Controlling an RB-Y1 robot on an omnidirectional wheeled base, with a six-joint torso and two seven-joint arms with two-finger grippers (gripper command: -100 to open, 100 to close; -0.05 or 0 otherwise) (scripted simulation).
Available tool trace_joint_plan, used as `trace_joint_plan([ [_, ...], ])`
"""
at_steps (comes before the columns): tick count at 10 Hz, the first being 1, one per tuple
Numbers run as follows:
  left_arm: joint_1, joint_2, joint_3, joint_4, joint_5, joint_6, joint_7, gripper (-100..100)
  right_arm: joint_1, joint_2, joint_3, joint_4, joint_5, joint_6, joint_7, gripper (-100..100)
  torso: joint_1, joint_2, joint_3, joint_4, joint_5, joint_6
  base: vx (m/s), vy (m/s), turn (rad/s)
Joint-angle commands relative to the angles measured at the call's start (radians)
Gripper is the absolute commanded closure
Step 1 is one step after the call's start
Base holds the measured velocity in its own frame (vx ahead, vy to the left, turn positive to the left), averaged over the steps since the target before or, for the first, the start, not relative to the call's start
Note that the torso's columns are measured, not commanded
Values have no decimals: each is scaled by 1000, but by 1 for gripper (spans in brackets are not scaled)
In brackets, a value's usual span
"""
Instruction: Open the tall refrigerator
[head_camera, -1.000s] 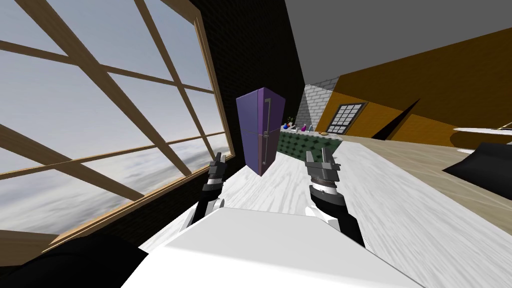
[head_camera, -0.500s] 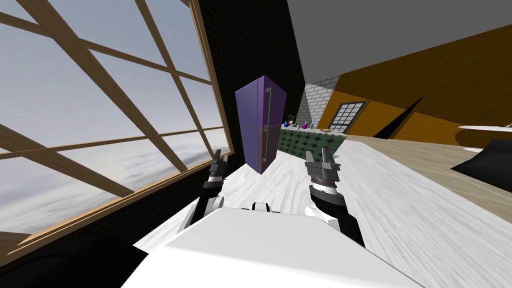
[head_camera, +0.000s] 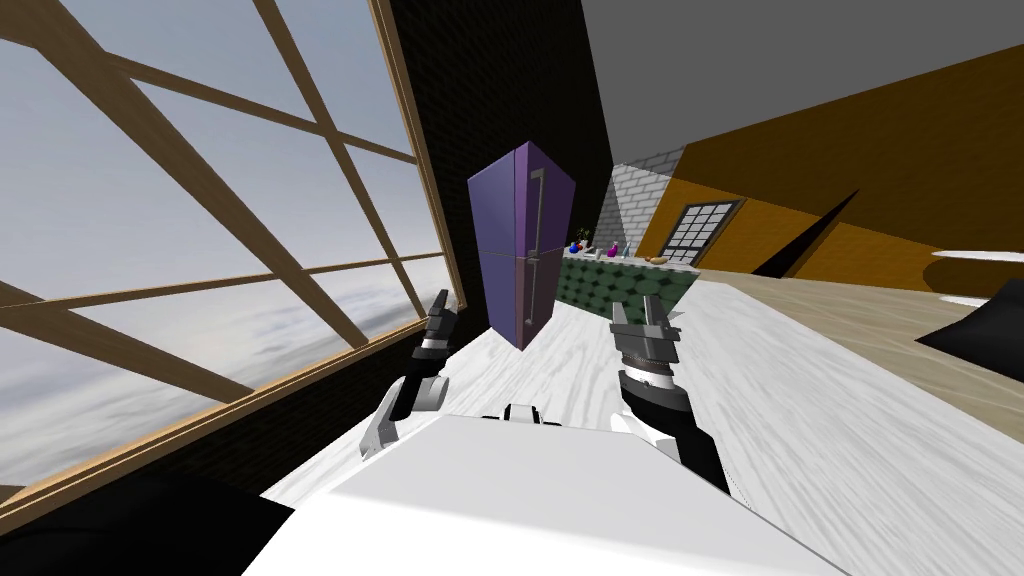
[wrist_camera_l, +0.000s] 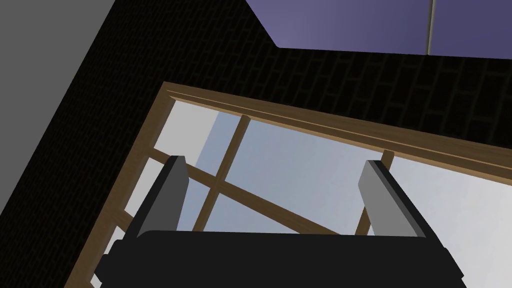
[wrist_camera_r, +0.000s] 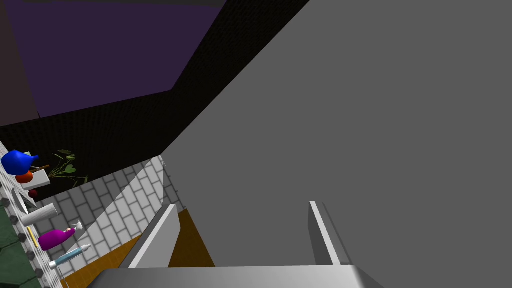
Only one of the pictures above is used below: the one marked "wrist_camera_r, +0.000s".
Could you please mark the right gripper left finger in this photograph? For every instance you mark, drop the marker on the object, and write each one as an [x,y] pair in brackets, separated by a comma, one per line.
[158,244]

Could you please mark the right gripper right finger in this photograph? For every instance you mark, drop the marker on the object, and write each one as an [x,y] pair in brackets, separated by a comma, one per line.
[324,244]

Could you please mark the blue white tube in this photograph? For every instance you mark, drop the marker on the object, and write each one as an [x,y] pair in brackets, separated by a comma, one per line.
[68,256]

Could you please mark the magenta spray bottle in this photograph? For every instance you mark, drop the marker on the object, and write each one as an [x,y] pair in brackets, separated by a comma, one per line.
[54,238]

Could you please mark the green leafy plant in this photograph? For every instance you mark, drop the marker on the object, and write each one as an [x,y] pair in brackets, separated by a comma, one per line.
[67,169]

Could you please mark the white paper roll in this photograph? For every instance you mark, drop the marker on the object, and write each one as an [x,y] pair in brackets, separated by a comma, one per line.
[40,214]

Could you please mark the yellow pencil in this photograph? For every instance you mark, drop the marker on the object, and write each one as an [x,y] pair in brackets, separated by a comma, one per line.
[32,236]

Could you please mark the dark red ball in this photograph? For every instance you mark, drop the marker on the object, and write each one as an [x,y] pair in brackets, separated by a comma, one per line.
[33,194]

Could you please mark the white block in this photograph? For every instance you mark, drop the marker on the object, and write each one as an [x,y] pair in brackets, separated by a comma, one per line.
[36,180]

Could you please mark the orange ball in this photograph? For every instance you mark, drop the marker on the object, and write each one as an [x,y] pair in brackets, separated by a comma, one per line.
[24,177]

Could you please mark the blue round vase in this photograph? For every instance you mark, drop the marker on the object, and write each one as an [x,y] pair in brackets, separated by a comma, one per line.
[16,162]

